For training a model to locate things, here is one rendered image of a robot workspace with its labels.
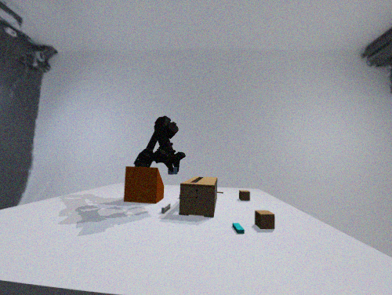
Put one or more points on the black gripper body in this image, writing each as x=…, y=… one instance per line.
x=166, y=149

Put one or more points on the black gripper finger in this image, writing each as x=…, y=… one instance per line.
x=167, y=160
x=176, y=162

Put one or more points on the small cyan rectangular block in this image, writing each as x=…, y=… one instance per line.
x=238, y=228

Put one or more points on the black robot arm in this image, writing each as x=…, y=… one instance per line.
x=163, y=130

